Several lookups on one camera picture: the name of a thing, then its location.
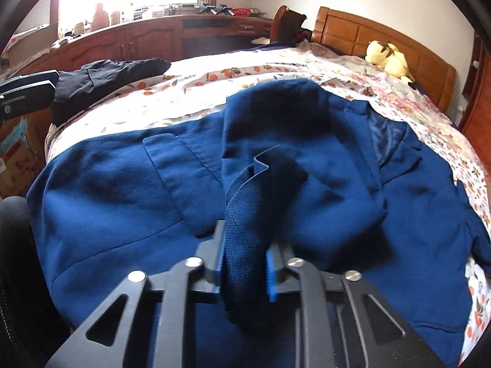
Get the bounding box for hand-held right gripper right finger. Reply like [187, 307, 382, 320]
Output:
[266, 242, 447, 368]

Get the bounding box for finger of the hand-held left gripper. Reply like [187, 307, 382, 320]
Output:
[0, 70, 59, 88]
[0, 80, 57, 120]

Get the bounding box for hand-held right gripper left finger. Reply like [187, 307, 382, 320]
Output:
[44, 220, 227, 368]

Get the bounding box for blue suit jacket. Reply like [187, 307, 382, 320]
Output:
[26, 78, 491, 368]

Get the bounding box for beige cardboard box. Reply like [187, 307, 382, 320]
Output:
[8, 24, 59, 66]

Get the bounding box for printed cardboard box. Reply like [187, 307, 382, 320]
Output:
[0, 117, 47, 200]

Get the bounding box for black garment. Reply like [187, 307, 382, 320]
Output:
[52, 57, 171, 123]

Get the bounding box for brown jar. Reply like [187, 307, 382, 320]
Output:
[90, 3, 109, 27]

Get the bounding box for wooden desk cabinet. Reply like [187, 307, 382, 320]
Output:
[0, 14, 275, 78]

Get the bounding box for orange print bed sheet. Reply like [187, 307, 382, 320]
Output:
[44, 44, 491, 368]

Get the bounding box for black zippered fabric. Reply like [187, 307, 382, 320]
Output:
[0, 196, 73, 368]

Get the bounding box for black metal tools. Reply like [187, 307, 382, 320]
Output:
[197, 3, 235, 17]

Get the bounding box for pink floral blanket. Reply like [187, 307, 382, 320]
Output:
[299, 41, 461, 135]

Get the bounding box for yellow plush toy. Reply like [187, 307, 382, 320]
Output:
[364, 41, 416, 84]

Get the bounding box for wooden chair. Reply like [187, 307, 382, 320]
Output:
[270, 5, 307, 44]

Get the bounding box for wooden headboard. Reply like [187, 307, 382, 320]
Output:
[311, 6, 457, 113]

